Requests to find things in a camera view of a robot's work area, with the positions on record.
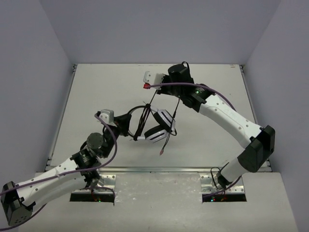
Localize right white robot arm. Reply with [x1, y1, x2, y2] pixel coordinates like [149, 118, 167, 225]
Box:
[158, 62, 275, 188]

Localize right metal mounting bracket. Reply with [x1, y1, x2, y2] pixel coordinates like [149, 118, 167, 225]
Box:
[200, 173, 245, 194]

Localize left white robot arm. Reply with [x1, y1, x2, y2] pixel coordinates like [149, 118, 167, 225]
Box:
[0, 114, 131, 229]

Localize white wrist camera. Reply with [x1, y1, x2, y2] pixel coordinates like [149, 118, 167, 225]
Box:
[95, 109, 114, 125]
[143, 71, 164, 89]

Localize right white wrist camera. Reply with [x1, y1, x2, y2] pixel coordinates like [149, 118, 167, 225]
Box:
[143, 71, 164, 89]

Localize purple cable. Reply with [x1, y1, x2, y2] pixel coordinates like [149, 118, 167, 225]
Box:
[147, 82, 239, 116]
[0, 113, 118, 230]

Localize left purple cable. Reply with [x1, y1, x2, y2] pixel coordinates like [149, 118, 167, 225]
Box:
[0, 113, 118, 230]

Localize metal mounting bracket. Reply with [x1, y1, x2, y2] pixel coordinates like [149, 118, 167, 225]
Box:
[200, 173, 245, 194]
[72, 174, 116, 194]

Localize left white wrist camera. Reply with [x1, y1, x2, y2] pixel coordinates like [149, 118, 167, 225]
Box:
[95, 109, 114, 125]

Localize black headphone cable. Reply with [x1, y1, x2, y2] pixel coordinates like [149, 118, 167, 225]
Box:
[134, 91, 181, 155]

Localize white black headphones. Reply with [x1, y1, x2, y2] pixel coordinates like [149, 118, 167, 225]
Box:
[128, 104, 177, 143]

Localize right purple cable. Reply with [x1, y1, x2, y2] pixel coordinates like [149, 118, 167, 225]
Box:
[147, 82, 239, 116]

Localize left metal mounting bracket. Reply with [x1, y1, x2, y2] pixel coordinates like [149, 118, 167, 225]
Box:
[72, 174, 116, 194]

